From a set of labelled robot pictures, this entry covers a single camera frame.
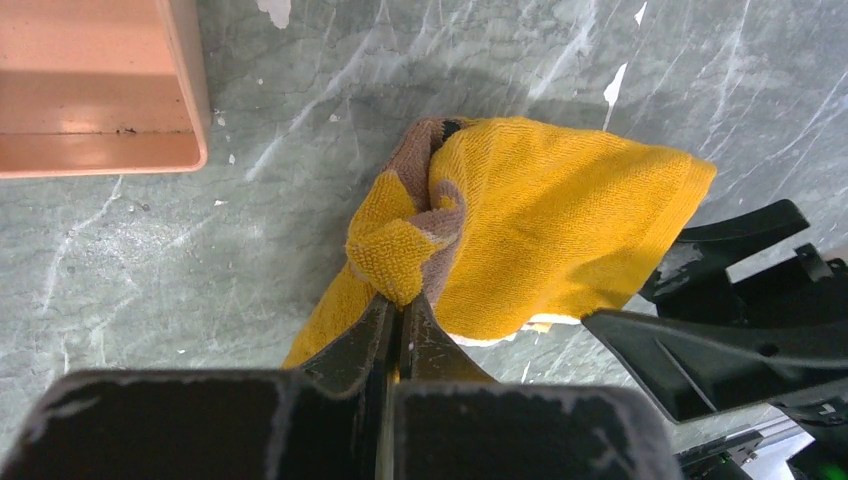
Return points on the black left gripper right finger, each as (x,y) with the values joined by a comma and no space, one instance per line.
(453,421)

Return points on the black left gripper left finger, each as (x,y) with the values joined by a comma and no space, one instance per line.
(322,420)

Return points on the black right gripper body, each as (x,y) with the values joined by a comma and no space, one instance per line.
(803,291)

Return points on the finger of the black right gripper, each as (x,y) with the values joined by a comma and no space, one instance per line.
(692,371)
(702,254)

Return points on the brown and yellow towel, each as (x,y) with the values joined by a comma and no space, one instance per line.
(503,222)

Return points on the orange plastic file organizer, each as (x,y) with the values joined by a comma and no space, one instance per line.
(102,87)

